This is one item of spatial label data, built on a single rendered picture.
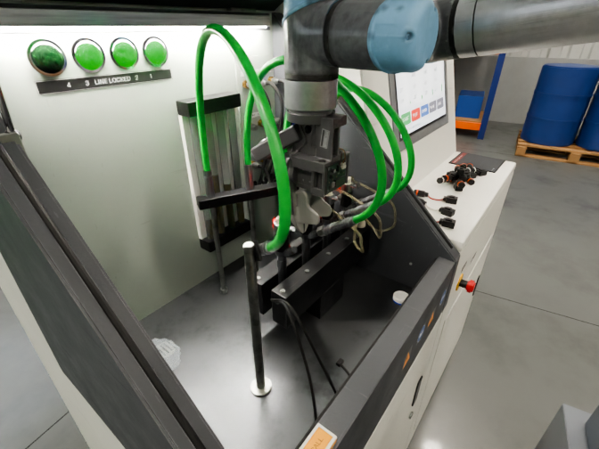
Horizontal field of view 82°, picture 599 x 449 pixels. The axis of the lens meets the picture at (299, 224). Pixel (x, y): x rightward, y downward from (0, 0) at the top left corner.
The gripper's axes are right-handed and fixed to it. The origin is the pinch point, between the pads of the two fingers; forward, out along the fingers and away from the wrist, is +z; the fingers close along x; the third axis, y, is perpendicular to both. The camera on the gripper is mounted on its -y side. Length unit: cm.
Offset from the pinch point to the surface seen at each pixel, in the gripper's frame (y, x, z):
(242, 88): -31.9, 19.2, -17.7
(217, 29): -6.5, -8.7, -30.3
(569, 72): 15, 471, 14
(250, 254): 2.3, -14.5, -2.5
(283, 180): 9.9, -15.6, -16.1
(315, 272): 0.3, 4.9, 13.5
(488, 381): 39, 92, 111
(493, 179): 18, 81, 13
